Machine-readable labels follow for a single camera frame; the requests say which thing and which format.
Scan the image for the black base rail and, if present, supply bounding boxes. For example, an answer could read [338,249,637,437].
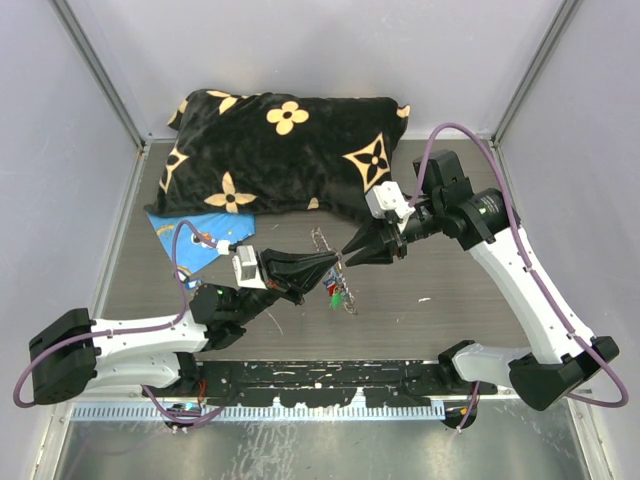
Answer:
[151,360,474,408]

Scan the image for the black floral plush pillow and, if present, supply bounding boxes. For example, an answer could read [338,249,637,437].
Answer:
[145,89,411,222]

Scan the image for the blue cartoon cloth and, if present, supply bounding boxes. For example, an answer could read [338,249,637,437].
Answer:
[147,213,256,276]

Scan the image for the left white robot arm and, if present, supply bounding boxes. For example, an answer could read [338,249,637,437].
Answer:
[25,246,338,406]

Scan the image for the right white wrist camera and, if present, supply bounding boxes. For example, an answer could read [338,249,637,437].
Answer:
[365,181,415,223]

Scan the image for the purple cable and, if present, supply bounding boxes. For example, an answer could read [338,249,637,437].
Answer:
[408,122,630,410]
[12,219,234,409]

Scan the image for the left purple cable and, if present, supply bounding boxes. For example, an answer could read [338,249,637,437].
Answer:
[12,219,234,409]

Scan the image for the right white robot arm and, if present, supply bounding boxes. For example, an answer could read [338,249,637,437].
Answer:
[342,150,619,411]

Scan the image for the white slotted cable duct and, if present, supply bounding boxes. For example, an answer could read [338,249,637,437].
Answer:
[70,399,446,422]

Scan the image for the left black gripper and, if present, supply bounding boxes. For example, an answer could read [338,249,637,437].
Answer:
[231,248,337,326]

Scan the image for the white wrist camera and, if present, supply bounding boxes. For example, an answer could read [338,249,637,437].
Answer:
[216,240,267,290]
[365,181,415,223]

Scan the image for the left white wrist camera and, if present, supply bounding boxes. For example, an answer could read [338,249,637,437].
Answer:
[216,240,267,290]

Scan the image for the green tagged key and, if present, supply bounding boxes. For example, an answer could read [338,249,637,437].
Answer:
[330,293,343,309]

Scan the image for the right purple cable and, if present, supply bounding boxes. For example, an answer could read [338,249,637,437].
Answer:
[408,122,630,410]

